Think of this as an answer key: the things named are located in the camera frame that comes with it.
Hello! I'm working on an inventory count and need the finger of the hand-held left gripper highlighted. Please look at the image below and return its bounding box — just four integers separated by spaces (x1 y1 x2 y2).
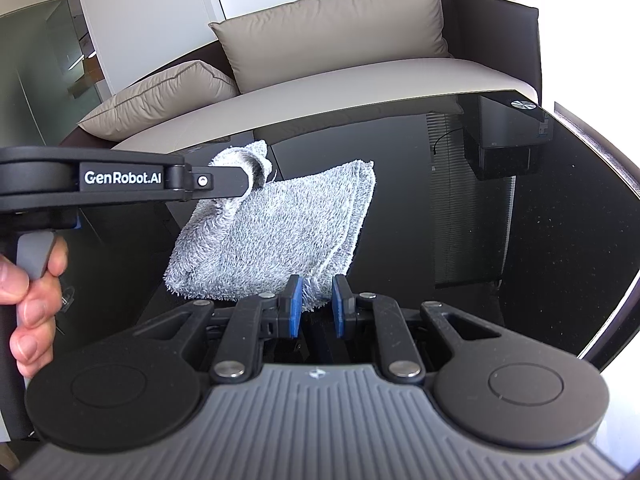
184 163 252 200

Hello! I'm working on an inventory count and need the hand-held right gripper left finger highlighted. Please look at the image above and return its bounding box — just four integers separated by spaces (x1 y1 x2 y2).
131 273 305 387

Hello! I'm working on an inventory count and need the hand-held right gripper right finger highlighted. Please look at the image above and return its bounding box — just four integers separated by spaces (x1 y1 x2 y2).
331 273 504 387

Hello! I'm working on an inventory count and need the grey terry towel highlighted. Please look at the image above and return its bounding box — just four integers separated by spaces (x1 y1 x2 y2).
164 139 376 314

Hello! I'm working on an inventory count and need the person's left hand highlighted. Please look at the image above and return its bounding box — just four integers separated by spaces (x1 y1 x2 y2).
0 237 69 380

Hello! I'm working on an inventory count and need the small beige cushion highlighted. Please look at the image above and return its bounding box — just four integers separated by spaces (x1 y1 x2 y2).
75 59 239 142

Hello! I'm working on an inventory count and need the brown and beige sofa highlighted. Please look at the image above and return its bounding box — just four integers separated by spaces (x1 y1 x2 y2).
60 0 544 151

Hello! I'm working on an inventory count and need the large beige cushion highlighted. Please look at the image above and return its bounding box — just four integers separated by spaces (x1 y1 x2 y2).
208 0 454 95

